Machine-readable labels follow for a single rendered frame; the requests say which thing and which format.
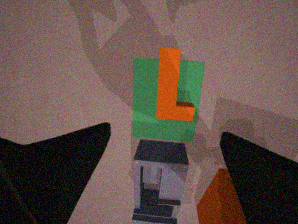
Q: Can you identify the orange l-shaped part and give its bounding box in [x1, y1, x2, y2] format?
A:
[156, 48, 194, 121]

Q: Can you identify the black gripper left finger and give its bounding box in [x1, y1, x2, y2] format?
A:
[0, 123, 110, 224]

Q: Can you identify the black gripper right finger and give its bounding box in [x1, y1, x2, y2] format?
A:
[220, 132, 298, 224]

